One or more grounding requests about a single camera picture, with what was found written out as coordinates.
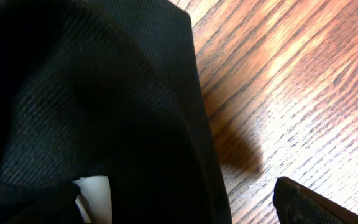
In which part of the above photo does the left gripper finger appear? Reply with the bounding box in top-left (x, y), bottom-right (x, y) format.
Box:
top-left (273, 177), bottom-right (358, 224)

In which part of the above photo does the black t-shirt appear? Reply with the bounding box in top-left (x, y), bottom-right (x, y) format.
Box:
top-left (0, 0), bottom-right (232, 223)

